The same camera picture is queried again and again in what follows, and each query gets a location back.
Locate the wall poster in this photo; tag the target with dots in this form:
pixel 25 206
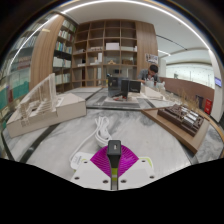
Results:
pixel 151 58

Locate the red bin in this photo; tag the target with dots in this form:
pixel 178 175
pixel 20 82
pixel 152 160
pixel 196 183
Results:
pixel 208 106

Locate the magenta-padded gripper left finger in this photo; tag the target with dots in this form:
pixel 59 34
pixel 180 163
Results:
pixel 93 175

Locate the brown building model on board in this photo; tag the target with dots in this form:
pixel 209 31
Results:
pixel 173 128

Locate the person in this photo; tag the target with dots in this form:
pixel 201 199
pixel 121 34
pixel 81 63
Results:
pixel 150 73

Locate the wooden shelf unit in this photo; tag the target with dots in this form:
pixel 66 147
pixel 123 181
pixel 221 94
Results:
pixel 43 56

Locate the black charger block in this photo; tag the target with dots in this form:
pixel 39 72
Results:
pixel 114 148

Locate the white architectural building model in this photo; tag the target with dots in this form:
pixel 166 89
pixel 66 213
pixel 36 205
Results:
pixel 66 110

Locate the curved slatted wooden bench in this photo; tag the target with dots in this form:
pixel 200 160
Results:
pixel 218 133

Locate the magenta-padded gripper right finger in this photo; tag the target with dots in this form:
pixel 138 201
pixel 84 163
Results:
pixel 136 173

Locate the glass-front bookcase with books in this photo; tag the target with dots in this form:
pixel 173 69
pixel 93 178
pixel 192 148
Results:
pixel 16 80

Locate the wall-mounted screen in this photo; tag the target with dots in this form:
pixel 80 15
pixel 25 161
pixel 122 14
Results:
pixel 218 82

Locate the dark bin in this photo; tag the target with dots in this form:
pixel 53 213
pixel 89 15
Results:
pixel 199 101

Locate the small white building model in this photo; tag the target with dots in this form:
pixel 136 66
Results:
pixel 151 91

